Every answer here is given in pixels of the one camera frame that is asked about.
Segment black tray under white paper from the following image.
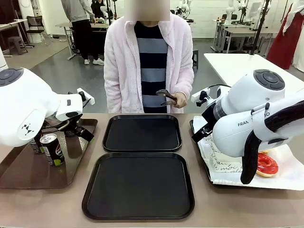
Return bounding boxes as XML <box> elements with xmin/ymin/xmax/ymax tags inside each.
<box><xmin>189</xmin><ymin>119</ymin><xmax>240</xmax><ymax>190</ymax></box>

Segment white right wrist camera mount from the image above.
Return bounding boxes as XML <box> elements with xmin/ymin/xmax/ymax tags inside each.
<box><xmin>190</xmin><ymin>87</ymin><xmax>211</xmax><ymax>108</ymax></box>

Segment person in black clothes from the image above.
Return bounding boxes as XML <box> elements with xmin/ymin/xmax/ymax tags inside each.
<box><xmin>91</xmin><ymin>0</ymin><xmax>105</xmax><ymax>19</ymax></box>

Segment white background desk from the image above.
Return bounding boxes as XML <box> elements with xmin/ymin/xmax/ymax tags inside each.
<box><xmin>210</xmin><ymin>19</ymin><xmax>281</xmax><ymax>54</ymax></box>

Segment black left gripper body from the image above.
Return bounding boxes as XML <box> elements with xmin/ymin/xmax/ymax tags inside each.
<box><xmin>64</xmin><ymin>118</ymin><xmax>84</xmax><ymax>138</ymax></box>

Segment metal serving tongs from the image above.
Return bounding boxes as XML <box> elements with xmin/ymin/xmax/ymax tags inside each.
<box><xmin>155</xmin><ymin>89</ymin><xmax>178</xmax><ymax>107</ymax></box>

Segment person's left forearm pink sleeve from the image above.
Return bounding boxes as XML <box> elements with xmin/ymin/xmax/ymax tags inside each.
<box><xmin>170</xmin><ymin>67</ymin><xmax>194</xmax><ymax>96</ymax></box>

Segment black pole stand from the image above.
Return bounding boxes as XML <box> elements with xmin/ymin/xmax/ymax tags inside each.
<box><xmin>242</xmin><ymin>0</ymin><xmax>272</xmax><ymax>55</ymax></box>

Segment dark plastic stool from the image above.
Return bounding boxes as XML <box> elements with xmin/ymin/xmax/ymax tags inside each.
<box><xmin>8</xmin><ymin>36</ymin><xmax>29</xmax><ymax>56</ymax></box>

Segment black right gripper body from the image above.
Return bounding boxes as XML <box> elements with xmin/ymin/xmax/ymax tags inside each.
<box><xmin>201</xmin><ymin>104</ymin><xmax>217</xmax><ymax>131</ymax></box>

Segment white paper sheet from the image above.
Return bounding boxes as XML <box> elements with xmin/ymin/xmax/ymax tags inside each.
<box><xmin>192</xmin><ymin>115</ymin><xmax>304</xmax><ymax>191</ymax></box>

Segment small black stool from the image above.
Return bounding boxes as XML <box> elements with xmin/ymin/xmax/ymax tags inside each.
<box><xmin>191</xmin><ymin>48</ymin><xmax>199</xmax><ymax>70</ymax></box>

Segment black pepsi can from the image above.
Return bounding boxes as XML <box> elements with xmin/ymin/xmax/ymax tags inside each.
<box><xmin>39</xmin><ymin>133</ymin><xmax>66</xmax><ymax>167</ymax></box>
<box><xmin>29</xmin><ymin>134</ymin><xmax>44</xmax><ymax>155</ymax></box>

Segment black right arm cable sleeve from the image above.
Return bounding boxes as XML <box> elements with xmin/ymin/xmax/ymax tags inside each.
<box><xmin>240</xmin><ymin>100</ymin><xmax>304</xmax><ymax>185</ymax></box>

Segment grey background table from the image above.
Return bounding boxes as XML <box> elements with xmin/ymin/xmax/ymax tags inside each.
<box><xmin>55</xmin><ymin>21</ymin><xmax>110</xmax><ymax>60</ymax></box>

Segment person in grey hoodie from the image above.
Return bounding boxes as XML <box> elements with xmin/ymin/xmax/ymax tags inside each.
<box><xmin>60</xmin><ymin>0</ymin><xmax>105</xmax><ymax>66</ymax></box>

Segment person's left hand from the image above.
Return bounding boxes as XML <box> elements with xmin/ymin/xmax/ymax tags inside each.
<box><xmin>173</xmin><ymin>92</ymin><xmax>188</xmax><ymax>109</ymax></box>

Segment black office chair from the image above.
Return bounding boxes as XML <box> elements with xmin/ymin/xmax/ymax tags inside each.
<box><xmin>25</xmin><ymin>15</ymin><xmax>46</xmax><ymax>44</ymax></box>

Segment red glazed donut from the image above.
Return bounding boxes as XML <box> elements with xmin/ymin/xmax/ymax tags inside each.
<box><xmin>255</xmin><ymin>153</ymin><xmax>279</xmax><ymax>178</ymax></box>

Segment black plastic tray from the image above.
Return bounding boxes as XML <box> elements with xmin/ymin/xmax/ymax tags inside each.
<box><xmin>102</xmin><ymin>114</ymin><xmax>183</xmax><ymax>153</ymax></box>
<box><xmin>81</xmin><ymin>152</ymin><xmax>195</xmax><ymax>220</ymax></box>

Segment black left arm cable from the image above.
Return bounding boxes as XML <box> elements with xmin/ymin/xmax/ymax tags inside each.
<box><xmin>44</xmin><ymin>119</ymin><xmax>71</xmax><ymax>133</ymax></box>

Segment red dress on mannequin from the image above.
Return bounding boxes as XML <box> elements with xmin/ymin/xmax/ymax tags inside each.
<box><xmin>266</xmin><ymin>0</ymin><xmax>304</xmax><ymax>70</ymax></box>

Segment person in pink fleece jacket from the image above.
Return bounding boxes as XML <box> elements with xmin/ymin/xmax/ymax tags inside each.
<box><xmin>104</xmin><ymin>0</ymin><xmax>195</xmax><ymax>114</ymax></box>

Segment person's right forearm pink sleeve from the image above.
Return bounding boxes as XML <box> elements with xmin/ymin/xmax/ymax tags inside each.
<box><xmin>104</xmin><ymin>70</ymin><xmax>123</xmax><ymax>114</ymax></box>

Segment white table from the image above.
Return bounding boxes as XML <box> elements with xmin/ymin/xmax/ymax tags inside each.
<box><xmin>203</xmin><ymin>52</ymin><xmax>304</xmax><ymax>95</ymax></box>

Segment brown plastic tray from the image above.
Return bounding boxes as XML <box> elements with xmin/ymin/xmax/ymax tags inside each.
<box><xmin>0</xmin><ymin>118</ymin><xmax>98</xmax><ymax>190</ymax></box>

